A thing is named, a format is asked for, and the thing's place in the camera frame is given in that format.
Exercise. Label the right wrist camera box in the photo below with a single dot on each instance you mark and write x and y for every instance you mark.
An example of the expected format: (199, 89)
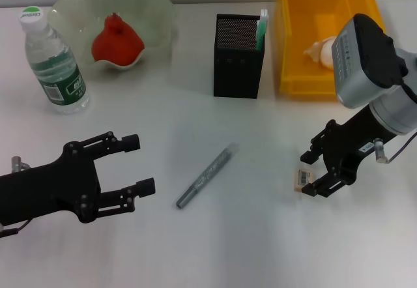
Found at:
(358, 69)

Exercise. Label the mint green pen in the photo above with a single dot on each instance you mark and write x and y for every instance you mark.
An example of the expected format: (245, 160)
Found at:
(261, 30)

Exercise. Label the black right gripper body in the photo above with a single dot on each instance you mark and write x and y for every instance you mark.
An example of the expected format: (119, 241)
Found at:
(352, 138)

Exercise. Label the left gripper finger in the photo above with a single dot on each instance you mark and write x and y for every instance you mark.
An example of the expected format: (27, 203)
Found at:
(130, 143)
(145, 187)

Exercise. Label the yellow plastic bin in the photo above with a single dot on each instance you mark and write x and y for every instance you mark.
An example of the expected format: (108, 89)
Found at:
(293, 82)

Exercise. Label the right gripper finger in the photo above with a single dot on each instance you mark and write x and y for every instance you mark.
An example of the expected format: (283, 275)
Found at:
(309, 156)
(314, 190)

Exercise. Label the grey marker pen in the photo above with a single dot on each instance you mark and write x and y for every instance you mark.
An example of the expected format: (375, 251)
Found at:
(205, 175)

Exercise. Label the black mesh pen holder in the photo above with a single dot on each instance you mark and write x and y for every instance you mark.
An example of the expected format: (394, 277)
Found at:
(239, 73)

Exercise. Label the red-orange fruit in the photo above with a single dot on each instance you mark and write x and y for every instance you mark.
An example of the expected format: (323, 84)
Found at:
(117, 47)

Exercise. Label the pale green glass fruit plate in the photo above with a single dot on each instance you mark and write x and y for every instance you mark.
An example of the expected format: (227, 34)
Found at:
(75, 17)

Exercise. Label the beige eraser with barcode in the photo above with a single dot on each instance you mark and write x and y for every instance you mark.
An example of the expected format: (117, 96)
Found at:
(303, 177)

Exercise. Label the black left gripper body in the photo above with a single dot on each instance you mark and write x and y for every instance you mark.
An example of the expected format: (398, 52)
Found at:
(45, 193)

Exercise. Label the clear green-label water bottle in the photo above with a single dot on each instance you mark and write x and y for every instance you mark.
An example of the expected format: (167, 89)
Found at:
(55, 73)

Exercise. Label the white paper ball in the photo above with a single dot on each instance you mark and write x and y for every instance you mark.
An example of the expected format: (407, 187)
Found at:
(321, 51)

